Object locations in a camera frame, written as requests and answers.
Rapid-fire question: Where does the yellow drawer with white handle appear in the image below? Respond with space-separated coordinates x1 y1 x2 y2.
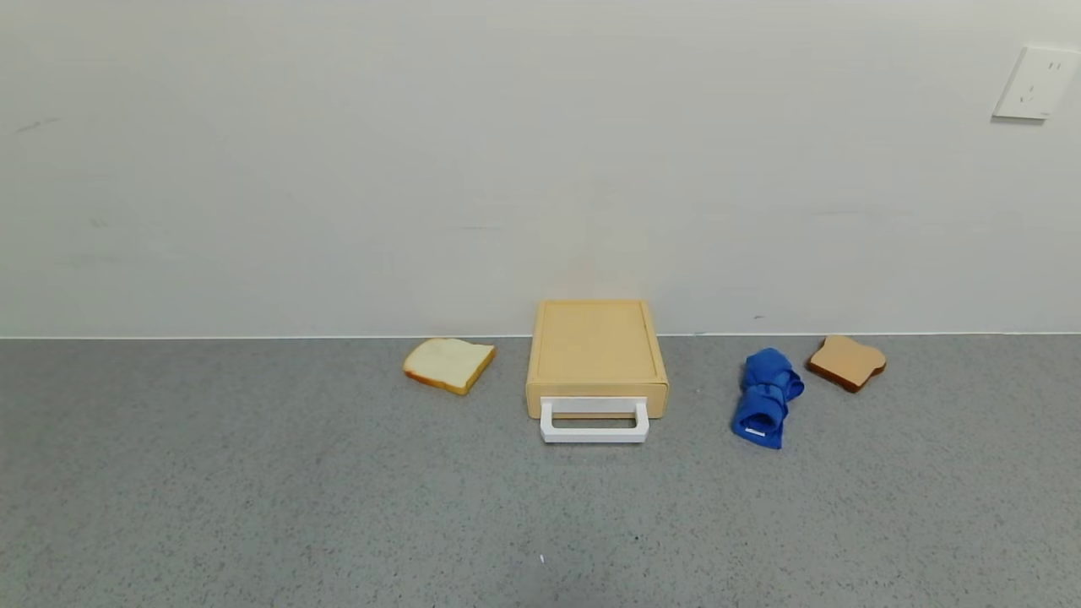
526 383 670 445

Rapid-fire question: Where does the yellow drawer cabinet case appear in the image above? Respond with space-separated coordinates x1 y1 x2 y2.
526 299 670 399

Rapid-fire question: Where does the white bread slice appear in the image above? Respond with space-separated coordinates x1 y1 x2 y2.
403 338 497 396

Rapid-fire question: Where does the blue rolled cloth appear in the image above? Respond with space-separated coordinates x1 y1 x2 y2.
731 347 806 450

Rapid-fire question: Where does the brown toast slice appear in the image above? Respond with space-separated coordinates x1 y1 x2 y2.
807 334 888 394

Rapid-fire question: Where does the white wall socket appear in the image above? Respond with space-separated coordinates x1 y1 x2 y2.
991 45 1081 122

